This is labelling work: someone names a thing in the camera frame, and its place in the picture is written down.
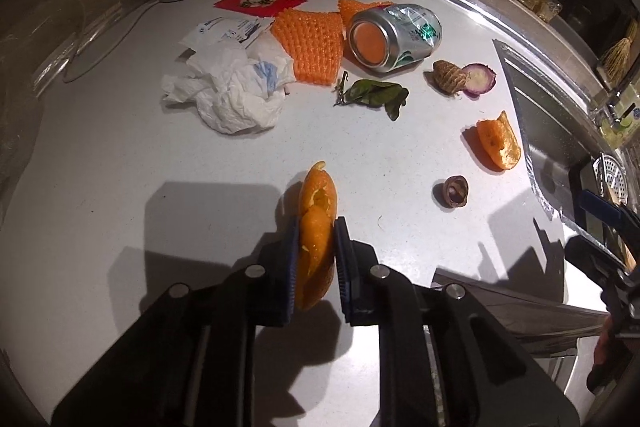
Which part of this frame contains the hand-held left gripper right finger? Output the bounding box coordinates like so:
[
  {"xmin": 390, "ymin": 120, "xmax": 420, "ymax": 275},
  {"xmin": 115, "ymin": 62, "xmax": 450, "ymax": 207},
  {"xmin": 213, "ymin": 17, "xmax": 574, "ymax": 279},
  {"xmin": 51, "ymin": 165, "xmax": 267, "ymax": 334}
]
[{"xmin": 332, "ymin": 216, "xmax": 581, "ymax": 427}]

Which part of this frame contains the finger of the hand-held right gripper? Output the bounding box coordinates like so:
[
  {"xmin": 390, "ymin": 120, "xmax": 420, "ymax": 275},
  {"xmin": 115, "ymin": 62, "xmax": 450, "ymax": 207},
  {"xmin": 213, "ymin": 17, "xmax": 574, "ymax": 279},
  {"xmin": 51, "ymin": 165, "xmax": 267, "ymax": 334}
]
[{"xmin": 575, "ymin": 189, "xmax": 638, "ymax": 238}]

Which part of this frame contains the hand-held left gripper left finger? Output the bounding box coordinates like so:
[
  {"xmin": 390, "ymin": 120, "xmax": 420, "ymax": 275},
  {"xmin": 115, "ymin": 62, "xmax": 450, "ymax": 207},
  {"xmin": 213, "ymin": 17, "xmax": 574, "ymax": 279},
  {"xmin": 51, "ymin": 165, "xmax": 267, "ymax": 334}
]
[{"xmin": 50, "ymin": 219, "xmax": 301, "ymax": 427}]

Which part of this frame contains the long orange peel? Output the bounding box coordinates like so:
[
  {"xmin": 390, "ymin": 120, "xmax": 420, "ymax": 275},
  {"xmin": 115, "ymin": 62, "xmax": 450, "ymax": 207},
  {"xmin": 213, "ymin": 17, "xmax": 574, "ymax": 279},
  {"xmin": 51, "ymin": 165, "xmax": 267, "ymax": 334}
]
[{"xmin": 295, "ymin": 161, "xmax": 338, "ymax": 312}]

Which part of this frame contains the large orange foam net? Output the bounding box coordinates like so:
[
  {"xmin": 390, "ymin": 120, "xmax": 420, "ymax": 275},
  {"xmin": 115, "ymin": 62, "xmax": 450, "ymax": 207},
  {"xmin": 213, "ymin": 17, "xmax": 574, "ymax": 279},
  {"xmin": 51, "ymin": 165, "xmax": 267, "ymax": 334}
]
[{"xmin": 270, "ymin": 9, "xmax": 347, "ymax": 88}]

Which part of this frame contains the round metal sink strainer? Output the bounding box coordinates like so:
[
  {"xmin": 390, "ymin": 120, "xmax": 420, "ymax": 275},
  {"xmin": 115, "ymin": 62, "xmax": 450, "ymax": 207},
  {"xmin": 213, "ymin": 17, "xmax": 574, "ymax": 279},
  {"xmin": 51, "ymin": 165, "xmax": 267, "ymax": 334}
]
[{"xmin": 592, "ymin": 153, "xmax": 630, "ymax": 202}]

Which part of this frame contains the stainless steel sink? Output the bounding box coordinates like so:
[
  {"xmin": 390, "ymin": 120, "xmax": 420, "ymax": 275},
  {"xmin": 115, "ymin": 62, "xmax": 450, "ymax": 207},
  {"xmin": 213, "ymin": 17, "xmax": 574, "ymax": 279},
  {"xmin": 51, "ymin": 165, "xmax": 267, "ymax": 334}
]
[{"xmin": 492, "ymin": 38, "xmax": 640, "ymax": 258}]

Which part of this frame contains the short orange peel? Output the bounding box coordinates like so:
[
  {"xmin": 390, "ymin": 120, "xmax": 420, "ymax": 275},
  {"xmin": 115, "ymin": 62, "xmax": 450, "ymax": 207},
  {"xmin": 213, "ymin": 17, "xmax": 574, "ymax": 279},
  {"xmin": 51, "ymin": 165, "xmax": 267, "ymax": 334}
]
[{"xmin": 475, "ymin": 111, "xmax": 522, "ymax": 171}]

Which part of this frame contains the brown round fruit shell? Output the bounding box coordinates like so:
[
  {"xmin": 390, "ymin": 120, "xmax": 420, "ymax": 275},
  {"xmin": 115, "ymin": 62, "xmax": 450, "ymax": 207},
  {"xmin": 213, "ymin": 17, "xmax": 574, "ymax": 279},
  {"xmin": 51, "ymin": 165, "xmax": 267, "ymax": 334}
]
[{"xmin": 432, "ymin": 175, "xmax": 470, "ymax": 208}]

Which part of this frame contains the straw brush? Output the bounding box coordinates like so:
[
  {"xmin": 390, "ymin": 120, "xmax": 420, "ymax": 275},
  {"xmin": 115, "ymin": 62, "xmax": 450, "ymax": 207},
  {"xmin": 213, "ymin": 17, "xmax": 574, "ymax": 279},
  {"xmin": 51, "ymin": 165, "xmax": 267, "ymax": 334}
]
[{"xmin": 599, "ymin": 19, "xmax": 640, "ymax": 82}]

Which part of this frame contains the purple onion end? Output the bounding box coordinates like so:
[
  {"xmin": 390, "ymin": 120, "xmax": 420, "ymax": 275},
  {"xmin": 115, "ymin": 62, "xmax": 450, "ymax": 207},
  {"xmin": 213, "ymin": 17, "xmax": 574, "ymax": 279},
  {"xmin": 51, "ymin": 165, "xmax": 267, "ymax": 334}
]
[{"xmin": 460, "ymin": 63, "xmax": 497, "ymax": 98}]

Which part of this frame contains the green leaf sprig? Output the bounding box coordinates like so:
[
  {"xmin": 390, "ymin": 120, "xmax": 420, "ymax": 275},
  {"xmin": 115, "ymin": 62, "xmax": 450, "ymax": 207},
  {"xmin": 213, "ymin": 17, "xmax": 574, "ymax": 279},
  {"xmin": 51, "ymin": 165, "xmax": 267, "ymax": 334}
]
[{"xmin": 334, "ymin": 72, "xmax": 410, "ymax": 122}]

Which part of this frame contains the crumpled white tissue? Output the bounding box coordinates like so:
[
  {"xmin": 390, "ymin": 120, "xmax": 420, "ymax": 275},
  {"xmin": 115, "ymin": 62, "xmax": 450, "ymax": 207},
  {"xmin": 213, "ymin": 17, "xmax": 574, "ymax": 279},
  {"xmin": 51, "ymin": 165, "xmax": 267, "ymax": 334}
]
[{"xmin": 161, "ymin": 49, "xmax": 287, "ymax": 135}]

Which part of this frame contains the brown ridged husk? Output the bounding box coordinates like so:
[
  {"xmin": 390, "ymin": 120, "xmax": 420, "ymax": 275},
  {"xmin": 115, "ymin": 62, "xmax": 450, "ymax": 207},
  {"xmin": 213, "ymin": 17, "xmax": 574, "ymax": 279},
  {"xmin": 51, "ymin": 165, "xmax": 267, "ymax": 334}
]
[{"xmin": 431, "ymin": 61, "xmax": 469, "ymax": 96}]

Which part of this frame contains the white plastic wrapper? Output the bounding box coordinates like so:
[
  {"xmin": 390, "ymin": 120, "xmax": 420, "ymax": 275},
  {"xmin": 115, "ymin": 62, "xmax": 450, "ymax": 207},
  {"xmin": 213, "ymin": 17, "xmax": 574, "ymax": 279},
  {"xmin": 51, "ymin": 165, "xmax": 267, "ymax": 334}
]
[{"xmin": 249, "ymin": 32, "xmax": 297, "ymax": 94}]

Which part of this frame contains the white and blue packet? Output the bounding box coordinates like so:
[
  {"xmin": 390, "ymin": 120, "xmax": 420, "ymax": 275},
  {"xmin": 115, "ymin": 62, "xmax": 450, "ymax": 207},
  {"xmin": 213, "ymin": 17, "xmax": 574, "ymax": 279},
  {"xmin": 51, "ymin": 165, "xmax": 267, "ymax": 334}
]
[
  {"xmin": 181, "ymin": 17, "xmax": 236, "ymax": 50},
  {"xmin": 227, "ymin": 18, "xmax": 274, "ymax": 46}
]

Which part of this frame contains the crushed silver drink can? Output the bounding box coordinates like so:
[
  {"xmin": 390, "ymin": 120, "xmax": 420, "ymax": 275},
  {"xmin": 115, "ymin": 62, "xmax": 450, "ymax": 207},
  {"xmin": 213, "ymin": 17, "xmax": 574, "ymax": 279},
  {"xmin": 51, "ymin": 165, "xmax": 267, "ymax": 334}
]
[{"xmin": 346, "ymin": 4, "xmax": 443, "ymax": 72}]

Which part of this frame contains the small orange foam net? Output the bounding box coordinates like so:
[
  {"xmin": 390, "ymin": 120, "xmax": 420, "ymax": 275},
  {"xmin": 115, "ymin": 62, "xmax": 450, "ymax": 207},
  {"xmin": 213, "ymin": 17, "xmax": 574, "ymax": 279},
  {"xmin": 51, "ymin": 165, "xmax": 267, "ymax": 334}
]
[{"xmin": 337, "ymin": 0, "xmax": 386, "ymax": 28}]

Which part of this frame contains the red packet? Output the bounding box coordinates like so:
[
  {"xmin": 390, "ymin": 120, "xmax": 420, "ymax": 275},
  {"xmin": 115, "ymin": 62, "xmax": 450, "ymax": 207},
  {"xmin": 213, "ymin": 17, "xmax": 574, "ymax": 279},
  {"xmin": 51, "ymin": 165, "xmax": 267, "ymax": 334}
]
[{"xmin": 214, "ymin": 0, "xmax": 308, "ymax": 18}]

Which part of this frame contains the white power cable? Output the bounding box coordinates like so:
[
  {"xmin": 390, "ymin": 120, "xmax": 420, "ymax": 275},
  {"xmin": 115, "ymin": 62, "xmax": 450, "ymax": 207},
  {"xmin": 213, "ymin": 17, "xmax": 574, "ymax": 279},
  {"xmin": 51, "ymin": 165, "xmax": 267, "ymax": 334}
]
[{"xmin": 64, "ymin": 0, "xmax": 162, "ymax": 82}]

